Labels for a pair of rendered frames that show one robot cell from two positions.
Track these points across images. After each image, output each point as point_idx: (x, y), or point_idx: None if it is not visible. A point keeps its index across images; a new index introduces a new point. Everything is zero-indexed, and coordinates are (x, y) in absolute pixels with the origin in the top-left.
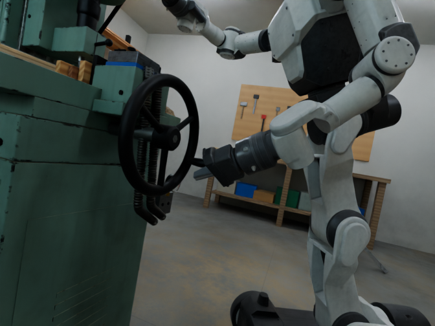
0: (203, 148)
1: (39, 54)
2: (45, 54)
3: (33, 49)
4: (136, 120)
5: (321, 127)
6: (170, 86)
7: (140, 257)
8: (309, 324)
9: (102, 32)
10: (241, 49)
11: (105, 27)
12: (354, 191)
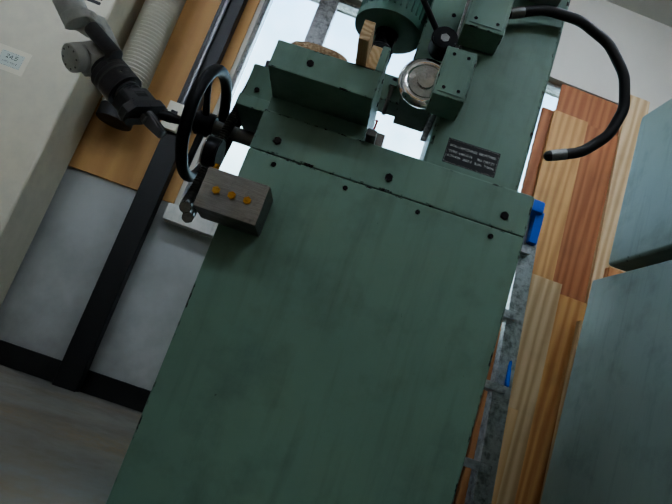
0: (167, 109)
1: (425, 124)
2: (416, 120)
3: (417, 127)
4: (249, 125)
5: (72, 22)
6: (221, 88)
7: (187, 301)
8: None
9: (434, 29)
10: None
11: (430, 21)
12: None
